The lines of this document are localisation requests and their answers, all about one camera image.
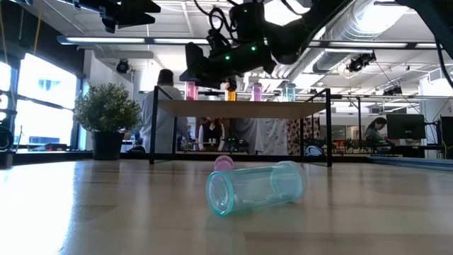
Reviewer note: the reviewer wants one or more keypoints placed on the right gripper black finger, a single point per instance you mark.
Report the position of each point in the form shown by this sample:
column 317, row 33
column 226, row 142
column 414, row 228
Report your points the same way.
column 198, row 78
column 195, row 56

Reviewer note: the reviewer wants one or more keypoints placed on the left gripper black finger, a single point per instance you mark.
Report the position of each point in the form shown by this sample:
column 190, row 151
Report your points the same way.
column 127, row 21
column 141, row 7

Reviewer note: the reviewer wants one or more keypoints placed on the pink pill bottle white cap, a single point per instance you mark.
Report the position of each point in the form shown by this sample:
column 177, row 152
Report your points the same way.
column 192, row 93

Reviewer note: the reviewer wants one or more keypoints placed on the orange pill bottle white cap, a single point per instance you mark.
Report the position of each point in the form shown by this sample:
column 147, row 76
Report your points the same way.
column 231, row 96

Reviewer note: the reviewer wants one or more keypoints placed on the purple pill bottle white cap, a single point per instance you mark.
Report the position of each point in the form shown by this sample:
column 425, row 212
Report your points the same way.
column 257, row 93
column 223, row 164

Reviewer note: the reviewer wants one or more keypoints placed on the teal pill bottle white cap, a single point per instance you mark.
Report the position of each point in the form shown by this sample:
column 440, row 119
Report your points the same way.
column 289, row 93
column 255, row 187

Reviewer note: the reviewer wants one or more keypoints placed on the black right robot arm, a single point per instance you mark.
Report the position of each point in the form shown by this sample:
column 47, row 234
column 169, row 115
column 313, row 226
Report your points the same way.
column 304, row 32

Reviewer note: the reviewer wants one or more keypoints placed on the black overhead light bar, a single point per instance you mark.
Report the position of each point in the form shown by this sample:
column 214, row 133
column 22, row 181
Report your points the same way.
column 106, row 40

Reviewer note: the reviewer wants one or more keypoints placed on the person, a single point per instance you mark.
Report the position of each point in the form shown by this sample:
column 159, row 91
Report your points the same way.
column 376, row 129
column 163, row 117
column 211, row 134

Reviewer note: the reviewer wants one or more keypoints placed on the white patterned hanging cloth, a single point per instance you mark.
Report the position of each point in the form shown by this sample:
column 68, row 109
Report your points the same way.
column 272, row 136

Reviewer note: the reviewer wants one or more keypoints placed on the green potted plant black pot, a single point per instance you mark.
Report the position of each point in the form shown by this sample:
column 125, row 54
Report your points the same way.
column 106, row 110

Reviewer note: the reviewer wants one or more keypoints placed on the red patterned hanging cloth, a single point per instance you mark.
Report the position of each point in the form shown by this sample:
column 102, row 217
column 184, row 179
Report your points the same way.
column 295, row 136

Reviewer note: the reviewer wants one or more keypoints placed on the bright window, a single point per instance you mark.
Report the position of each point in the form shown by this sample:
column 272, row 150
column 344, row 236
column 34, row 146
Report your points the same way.
column 42, row 106

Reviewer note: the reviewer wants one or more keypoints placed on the black ceiling track light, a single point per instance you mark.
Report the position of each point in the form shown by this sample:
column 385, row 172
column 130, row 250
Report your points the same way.
column 359, row 63

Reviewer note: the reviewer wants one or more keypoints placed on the black computer monitor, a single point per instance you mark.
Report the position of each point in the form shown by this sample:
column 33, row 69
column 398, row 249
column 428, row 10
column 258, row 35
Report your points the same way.
column 405, row 125
column 447, row 134

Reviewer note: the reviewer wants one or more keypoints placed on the wooden shelf black metal frame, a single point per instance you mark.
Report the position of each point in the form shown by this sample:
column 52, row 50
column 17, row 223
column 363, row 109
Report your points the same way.
column 240, row 109

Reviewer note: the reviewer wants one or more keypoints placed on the silver ceiling duct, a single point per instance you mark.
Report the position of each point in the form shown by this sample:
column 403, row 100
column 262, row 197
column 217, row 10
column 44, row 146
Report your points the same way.
column 354, row 25

